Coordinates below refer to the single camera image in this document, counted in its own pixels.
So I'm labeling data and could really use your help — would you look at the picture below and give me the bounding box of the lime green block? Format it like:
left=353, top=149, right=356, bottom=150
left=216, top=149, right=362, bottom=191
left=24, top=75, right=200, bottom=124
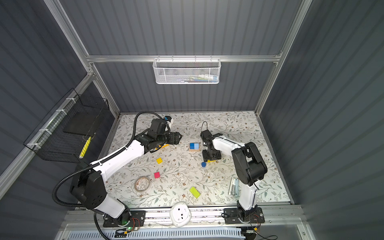
left=189, top=187, right=201, bottom=199

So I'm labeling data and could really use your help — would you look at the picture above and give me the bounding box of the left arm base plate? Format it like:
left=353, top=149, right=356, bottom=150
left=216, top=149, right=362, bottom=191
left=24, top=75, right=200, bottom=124
left=103, top=211, right=147, bottom=228

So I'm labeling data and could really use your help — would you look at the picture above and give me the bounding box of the black wire basket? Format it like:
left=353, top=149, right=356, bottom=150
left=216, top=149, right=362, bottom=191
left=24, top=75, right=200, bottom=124
left=24, top=91, right=110, bottom=164

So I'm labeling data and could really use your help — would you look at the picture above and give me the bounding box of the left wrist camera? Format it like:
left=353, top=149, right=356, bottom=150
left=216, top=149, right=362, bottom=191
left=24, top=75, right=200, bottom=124
left=164, top=116, right=174, bottom=127

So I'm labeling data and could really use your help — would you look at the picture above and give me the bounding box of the magenta cube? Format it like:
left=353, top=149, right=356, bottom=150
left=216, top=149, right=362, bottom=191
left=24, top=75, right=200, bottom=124
left=154, top=172, right=161, bottom=179

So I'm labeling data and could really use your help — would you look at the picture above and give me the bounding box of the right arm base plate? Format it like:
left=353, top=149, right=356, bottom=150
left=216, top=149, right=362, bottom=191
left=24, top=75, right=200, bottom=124
left=221, top=207, right=265, bottom=225

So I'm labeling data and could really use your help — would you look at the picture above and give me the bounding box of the clear tape roll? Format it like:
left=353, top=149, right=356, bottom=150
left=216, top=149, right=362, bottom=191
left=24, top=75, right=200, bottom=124
left=134, top=176, right=151, bottom=192

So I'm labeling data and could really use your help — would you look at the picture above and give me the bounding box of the white round device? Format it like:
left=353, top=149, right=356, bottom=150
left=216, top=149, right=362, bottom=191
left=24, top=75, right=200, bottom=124
left=170, top=202, right=192, bottom=228

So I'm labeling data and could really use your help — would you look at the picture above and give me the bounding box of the wood block with holes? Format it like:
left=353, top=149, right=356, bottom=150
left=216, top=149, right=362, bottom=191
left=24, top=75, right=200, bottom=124
left=189, top=143, right=201, bottom=152

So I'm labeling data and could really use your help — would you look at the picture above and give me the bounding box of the black corrugated cable conduit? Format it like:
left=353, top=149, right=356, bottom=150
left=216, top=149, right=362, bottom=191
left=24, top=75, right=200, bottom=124
left=51, top=111, right=164, bottom=240

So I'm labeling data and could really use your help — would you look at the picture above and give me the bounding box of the white wire basket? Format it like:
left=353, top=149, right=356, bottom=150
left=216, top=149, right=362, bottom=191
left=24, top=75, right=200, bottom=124
left=153, top=60, right=222, bottom=85

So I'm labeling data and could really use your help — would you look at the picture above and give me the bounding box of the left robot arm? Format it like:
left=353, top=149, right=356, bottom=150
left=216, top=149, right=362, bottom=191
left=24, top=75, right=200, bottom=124
left=70, top=116, right=182, bottom=219

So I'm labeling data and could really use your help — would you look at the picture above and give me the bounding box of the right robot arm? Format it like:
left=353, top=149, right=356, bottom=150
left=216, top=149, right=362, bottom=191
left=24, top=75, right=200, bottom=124
left=200, top=130, right=268, bottom=212

